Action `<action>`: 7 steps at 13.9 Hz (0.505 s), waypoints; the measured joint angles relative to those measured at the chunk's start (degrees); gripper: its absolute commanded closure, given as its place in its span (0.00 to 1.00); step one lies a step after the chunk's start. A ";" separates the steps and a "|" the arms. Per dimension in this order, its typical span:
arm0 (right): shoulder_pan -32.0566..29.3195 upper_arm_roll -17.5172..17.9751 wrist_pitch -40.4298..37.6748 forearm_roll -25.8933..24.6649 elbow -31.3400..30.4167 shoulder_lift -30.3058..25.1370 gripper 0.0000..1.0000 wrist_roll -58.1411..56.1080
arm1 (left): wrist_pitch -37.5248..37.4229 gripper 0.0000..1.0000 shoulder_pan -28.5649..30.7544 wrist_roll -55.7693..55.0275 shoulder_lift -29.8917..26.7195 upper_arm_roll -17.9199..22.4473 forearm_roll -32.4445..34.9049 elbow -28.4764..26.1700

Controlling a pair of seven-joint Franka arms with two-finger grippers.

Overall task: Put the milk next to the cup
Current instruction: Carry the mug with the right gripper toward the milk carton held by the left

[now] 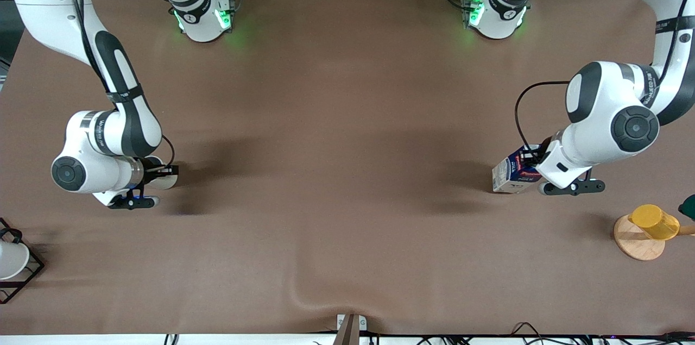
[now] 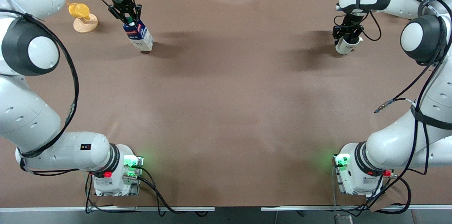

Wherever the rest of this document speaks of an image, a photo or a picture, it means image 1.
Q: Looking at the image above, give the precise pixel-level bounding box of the yellow cup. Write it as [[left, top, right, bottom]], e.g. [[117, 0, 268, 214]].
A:
[[628, 204, 680, 241]]

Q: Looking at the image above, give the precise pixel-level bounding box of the wooden mug stand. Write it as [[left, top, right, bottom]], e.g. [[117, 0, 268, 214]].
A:
[[614, 214, 695, 262]]

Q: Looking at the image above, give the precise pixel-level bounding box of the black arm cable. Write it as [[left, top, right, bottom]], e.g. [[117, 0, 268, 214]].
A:
[[514, 80, 571, 164], [62, 0, 175, 169]]

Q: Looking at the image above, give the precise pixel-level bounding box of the black wire rack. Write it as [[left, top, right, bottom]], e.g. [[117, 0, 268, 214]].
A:
[[0, 217, 46, 305]]

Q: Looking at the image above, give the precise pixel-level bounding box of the white bowl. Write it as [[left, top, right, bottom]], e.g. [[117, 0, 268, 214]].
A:
[[0, 240, 30, 280]]

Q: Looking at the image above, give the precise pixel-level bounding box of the white ceramic mug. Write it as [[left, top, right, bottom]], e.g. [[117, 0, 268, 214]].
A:
[[144, 156, 179, 191]]

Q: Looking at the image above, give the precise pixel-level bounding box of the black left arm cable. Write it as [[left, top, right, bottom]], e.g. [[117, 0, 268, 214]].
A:
[[514, 80, 571, 164]]

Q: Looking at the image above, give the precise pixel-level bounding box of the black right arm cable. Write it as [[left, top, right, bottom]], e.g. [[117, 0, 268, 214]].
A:
[[62, 0, 175, 169]]

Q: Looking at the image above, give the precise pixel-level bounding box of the blue white milk carton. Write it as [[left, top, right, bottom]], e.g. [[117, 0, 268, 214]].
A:
[[492, 144, 544, 194]]

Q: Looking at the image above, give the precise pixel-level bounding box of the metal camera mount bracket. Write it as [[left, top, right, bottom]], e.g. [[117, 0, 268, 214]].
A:
[[336, 313, 368, 345]]

